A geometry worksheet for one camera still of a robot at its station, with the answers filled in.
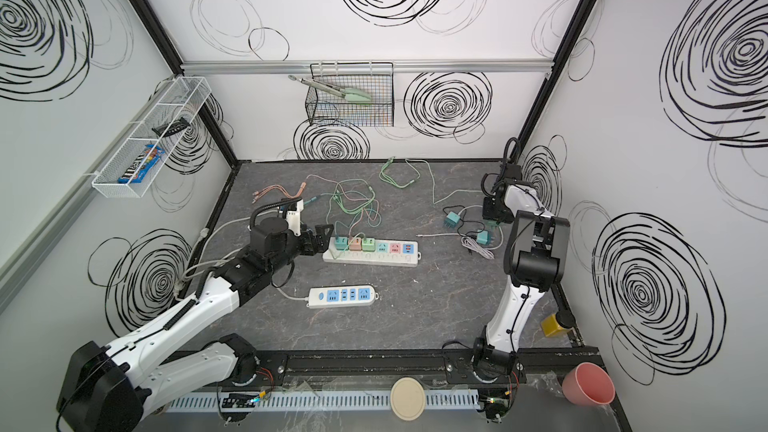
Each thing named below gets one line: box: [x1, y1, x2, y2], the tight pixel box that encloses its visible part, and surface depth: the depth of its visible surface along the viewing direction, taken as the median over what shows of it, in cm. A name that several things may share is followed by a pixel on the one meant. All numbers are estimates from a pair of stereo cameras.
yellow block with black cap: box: [541, 311, 576, 337], surface depth 75 cm
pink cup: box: [562, 362, 616, 407], surface depth 64 cm
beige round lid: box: [390, 377, 426, 421], surface depth 66 cm
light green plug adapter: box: [362, 238, 376, 252], surface depth 91 cm
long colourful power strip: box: [322, 237, 422, 267], surface depth 93 cm
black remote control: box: [151, 117, 191, 137], surface depth 81 cm
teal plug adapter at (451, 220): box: [444, 211, 461, 229], surface depth 103 cm
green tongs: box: [288, 75, 372, 103], surface depth 93 cm
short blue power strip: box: [307, 285, 379, 308], surface depth 85 cm
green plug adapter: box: [476, 230, 491, 245], surface depth 98 cm
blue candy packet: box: [117, 144, 166, 183], surface depth 72 cm
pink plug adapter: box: [349, 237, 362, 251], surface depth 91 cm
